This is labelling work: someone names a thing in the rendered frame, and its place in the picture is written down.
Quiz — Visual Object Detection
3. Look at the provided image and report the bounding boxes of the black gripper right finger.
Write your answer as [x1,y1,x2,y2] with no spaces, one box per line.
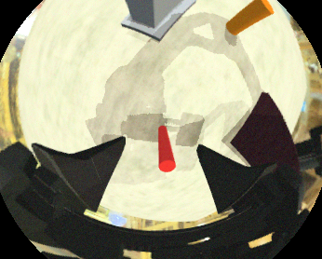
[197,144,277,215]

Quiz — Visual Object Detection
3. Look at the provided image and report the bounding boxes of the red peg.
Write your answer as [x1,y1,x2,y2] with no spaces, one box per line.
[158,125,176,171]

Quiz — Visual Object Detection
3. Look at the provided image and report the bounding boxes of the orange cylinder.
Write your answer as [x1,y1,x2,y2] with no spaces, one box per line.
[225,0,274,35]

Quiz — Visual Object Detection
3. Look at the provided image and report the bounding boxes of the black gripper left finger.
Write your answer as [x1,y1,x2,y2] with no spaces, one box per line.
[31,137,127,212]

